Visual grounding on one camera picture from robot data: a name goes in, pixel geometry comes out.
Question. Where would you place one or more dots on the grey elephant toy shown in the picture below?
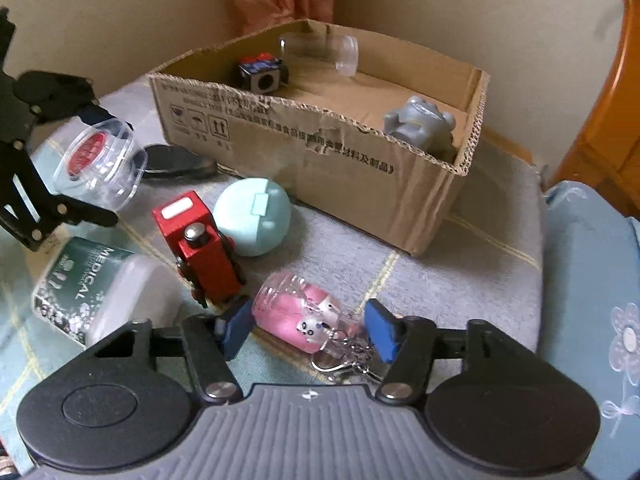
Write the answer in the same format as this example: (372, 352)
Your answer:
(417, 125)

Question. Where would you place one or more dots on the mint green round case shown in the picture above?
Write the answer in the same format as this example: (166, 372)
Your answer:
(250, 225)

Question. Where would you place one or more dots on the clear plastic jar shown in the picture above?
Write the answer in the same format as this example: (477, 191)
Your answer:
(320, 47)

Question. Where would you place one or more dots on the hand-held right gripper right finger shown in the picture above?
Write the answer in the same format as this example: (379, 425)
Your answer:
(382, 331)

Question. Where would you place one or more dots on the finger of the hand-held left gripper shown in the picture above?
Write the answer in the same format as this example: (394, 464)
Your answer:
(60, 92)
(86, 211)

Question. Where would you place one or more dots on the black round lid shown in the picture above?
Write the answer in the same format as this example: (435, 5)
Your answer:
(175, 160)

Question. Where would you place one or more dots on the cardboard box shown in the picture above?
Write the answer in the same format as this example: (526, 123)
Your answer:
(325, 170)

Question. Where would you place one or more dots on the red toy train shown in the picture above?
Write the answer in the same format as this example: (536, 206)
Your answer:
(200, 250)

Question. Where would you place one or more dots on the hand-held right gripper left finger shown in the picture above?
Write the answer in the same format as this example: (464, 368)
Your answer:
(235, 328)

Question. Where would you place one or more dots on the wooden bed headboard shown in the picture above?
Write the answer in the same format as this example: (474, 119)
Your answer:
(610, 135)

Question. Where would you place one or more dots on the clear plastic container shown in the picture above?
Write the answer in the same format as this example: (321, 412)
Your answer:
(110, 170)

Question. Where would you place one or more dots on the black toy train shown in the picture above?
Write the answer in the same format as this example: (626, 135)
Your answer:
(262, 77)

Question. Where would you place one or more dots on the blue floral bed sheet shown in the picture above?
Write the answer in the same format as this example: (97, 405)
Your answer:
(575, 285)

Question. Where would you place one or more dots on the white bottle with green label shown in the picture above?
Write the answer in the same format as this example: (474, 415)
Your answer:
(100, 290)

